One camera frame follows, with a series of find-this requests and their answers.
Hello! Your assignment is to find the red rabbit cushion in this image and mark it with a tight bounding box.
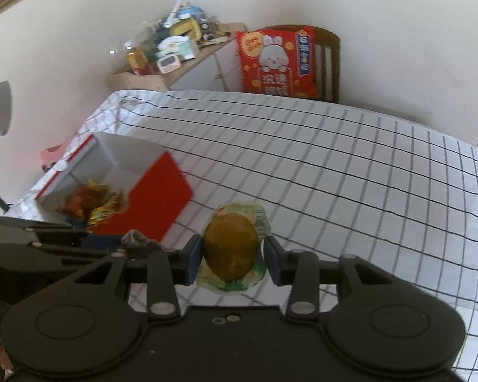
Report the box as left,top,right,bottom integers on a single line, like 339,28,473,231
236,26,318,99

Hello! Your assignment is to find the white sideboard cabinet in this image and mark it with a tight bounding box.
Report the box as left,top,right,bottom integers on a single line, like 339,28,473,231
108,23,248,92

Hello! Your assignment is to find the wooden chair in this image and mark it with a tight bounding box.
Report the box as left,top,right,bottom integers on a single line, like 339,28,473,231
258,24,341,104

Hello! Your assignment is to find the red and white cardboard box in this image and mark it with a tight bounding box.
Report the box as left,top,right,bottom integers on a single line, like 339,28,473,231
35,133,193,242

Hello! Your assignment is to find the white digital timer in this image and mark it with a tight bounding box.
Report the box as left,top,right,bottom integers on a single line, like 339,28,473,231
156,53,182,74

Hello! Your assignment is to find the red and gold chip bag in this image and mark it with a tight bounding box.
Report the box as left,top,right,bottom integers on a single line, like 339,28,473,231
87,191,127,228

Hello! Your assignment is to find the white grid tablecloth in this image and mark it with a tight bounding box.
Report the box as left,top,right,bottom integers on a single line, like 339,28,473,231
1,91,478,381

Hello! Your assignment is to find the dark red foil snack packet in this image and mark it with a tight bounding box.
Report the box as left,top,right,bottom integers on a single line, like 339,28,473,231
56,183,109,223

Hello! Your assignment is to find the packaged braised egg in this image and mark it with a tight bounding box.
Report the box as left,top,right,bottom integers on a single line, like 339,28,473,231
196,201,271,294

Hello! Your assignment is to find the orange drink bottle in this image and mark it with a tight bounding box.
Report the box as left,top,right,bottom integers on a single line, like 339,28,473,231
124,40,153,76

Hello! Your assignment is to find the yellow clock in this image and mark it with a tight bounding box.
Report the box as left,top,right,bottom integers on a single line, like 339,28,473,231
169,18,203,41

